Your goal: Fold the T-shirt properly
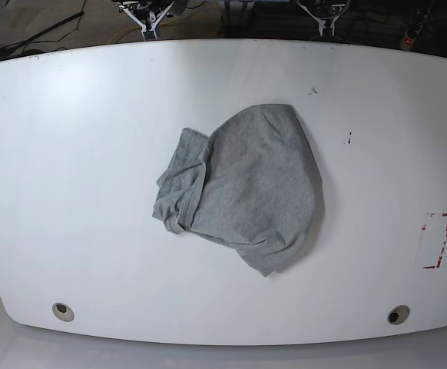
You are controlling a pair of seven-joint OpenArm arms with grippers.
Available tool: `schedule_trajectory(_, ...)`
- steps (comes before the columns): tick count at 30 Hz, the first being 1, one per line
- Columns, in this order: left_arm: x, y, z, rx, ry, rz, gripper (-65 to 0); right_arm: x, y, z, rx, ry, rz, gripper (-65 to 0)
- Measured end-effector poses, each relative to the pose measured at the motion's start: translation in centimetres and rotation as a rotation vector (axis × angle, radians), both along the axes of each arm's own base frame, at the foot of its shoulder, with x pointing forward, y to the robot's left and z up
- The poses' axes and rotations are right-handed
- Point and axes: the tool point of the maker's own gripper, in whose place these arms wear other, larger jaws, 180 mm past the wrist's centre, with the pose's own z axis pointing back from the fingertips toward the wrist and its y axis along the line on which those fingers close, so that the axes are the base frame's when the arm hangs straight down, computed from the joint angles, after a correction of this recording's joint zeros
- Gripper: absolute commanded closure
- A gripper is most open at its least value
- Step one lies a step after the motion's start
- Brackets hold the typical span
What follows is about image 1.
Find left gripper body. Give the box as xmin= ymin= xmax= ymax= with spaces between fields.
xmin=294 ymin=0 xmax=351 ymax=37

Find power strip with red light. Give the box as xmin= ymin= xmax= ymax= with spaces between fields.
xmin=399 ymin=23 xmax=423 ymax=51

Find grey T-shirt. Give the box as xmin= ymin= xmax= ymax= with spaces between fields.
xmin=153 ymin=104 xmax=320 ymax=276

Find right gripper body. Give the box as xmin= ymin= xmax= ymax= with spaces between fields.
xmin=118 ymin=2 xmax=174 ymax=39

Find left table cable grommet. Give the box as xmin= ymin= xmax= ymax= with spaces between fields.
xmin=52 ymin=303 xmax=75 ymax=322

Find black tripod rod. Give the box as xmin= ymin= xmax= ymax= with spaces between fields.
xmin=0 ymin=10 xmax=85 ymax=65

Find table cable grommet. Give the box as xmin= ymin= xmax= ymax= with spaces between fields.
xmin=52 ymin=303 xmax=75 ymax=322
xmin=387 ymin=305 xmax=410 ymax=325

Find red tape rectangle marker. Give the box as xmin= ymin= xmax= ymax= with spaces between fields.
xmin=419 ymin=212 xmax=447 ymax=270

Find yellow cable on floor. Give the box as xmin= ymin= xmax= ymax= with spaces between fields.
xmin=110 ymin=23 xmax=142 ymax=42

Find right table cable grommet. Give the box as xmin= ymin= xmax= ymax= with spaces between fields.
xmin=387 ymin=305 xmax=410 ymax=325

